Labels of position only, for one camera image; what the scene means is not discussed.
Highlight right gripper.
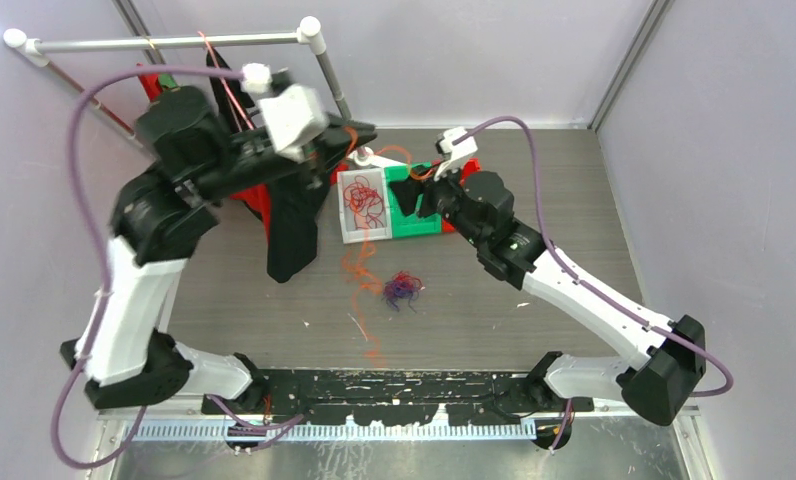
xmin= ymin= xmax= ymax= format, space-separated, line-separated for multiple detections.
xmin=389 ymin=154 xmax=487 ymax=248

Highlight red string cable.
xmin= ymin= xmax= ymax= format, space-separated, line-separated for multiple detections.
xmin=342 ymin=177 xmax=389 ymax=232

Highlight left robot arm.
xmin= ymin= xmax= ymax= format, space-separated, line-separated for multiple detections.
xmin=60 ymin=86 xmax=302 ymax=413

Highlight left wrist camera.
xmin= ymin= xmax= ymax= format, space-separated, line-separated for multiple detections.
xmin=241 ymin=63 xmax=329 ymax=163

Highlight orange string cable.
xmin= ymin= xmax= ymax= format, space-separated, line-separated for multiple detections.
xmin=340 ymin=125 xmax=439 ymax=367

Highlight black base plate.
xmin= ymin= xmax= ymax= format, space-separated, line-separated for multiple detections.
xmin=201 ymin=369 xmax=594 ymax=427

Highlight red plastic bin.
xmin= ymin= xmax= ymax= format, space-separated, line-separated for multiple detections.
xmin=441 ymin=157 xmax=482 ymax=233

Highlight metal clothes rack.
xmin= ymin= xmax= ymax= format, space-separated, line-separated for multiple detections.
xmin=3 ymin=15 xmax=406 ymax=245

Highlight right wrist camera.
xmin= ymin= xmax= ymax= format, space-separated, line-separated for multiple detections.
xmin=434 ymin=127 xmax=478 ymax=181

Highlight red cloth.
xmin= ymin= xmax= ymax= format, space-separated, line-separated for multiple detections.
xmin=138 ymin=74 xmax=271 ymax=237

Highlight white plastic bin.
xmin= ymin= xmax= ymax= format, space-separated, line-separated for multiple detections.
xmin=337 ymin=168 xmax=392 ymax=244

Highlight purple string cable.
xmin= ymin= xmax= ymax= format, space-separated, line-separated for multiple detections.
xmin=381 ymin=272 xmax=426 ymax=314

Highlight black cloth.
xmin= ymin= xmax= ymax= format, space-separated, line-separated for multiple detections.
xmin=210 ymin=78 xmax=335 ymax=283

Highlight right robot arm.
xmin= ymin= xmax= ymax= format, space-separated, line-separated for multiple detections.
xmin=388 ymin=171 xmax=706 ymax=426

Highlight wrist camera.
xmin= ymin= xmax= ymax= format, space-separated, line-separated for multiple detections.
xmin=434 ymin=127 xmax=478 ymax=181
xmin=241 ymin=63 xmax=329 ymax=163

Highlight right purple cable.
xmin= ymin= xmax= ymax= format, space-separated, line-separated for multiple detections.
xmin=457 ymin=116 xmax=736 ymax=453

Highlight pink hanger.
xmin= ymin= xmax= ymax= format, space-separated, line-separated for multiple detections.
xmin=196 ymin=30 xmax=261 ymax=134

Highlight green plastic bin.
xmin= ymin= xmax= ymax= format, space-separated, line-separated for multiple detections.
xmin=383 ymin=166 xmax=442 ymax=239

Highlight aluminium rail frame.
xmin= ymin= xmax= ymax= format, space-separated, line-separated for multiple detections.
xmin=98 ymin=370 xmax=701 ymax=443

